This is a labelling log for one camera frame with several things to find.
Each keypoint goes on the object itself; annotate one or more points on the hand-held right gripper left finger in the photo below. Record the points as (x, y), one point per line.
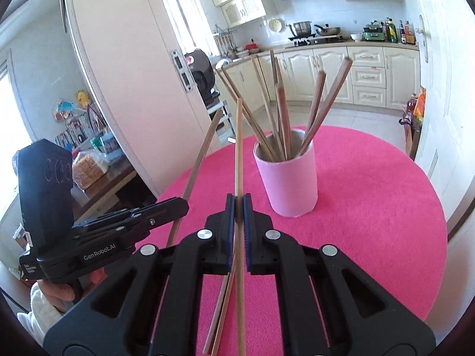
(230, 230)

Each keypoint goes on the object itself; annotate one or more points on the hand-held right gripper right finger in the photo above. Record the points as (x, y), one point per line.
(248, 237)

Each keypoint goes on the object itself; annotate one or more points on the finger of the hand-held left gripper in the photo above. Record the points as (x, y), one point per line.
(159, 211)

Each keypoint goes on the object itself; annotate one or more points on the pink cup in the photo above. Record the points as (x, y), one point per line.
(293, 185)

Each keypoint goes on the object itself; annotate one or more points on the long wooden chopstick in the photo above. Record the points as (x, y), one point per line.
(219, 313)
(227, 315)
(238, 155)
(202, 155)

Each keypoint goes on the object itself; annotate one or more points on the bunch of wooden chopsticks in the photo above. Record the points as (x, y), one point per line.
(284, 126)

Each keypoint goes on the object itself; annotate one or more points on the person's left hand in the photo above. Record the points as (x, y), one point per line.
(55, 296)

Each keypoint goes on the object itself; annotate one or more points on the wooden side table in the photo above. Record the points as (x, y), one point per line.
(111, 189)

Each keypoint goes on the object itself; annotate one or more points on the bag of bread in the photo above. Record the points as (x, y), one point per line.
(89, 170)

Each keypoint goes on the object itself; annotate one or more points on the row of books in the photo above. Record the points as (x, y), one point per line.
(79, 131)

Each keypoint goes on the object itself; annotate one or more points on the round pink table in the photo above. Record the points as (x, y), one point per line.
(352, 211)

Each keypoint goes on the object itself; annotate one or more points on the white sliding door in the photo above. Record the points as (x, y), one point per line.
(130, 81)

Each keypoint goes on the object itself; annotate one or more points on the metal door lock plate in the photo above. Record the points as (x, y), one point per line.
(181, 70)

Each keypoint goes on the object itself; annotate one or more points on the black air fryer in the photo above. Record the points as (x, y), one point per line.
(200, 74)

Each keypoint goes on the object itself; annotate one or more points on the hanging utensil rack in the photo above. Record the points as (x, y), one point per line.
(224, 40)

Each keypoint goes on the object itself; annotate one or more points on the red kitchen container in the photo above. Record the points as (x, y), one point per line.
(253, 47)

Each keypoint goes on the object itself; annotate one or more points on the kitchen window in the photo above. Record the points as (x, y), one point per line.
(183, 18)

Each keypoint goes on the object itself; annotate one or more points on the cream lower kitchen cabinets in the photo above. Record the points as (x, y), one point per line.
(367, 70)

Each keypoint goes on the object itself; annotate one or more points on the bag of snacks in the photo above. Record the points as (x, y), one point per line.
(417, 118)

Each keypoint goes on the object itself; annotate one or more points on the gas stove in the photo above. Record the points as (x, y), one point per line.
(315, 40)

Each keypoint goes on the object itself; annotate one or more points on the steel cooking pot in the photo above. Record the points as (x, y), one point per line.
(300, 29)

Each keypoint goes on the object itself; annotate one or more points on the black wok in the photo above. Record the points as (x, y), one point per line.
(328, 30)

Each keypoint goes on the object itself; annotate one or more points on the white bowl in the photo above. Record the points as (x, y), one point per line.
(356, 37)

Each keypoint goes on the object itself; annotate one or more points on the white panel door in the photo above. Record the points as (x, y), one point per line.
(441, 100)

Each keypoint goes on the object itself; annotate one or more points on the green electric cooker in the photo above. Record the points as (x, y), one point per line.
(374, 33)

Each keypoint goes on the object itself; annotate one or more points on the row of condiment bottles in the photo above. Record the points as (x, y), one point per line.
(399, 31)

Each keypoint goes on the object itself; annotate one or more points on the cartoon wall stickers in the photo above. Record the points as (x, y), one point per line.
(70, 105)

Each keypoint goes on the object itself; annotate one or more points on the round wall plate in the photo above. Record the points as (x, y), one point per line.
(275, 25)

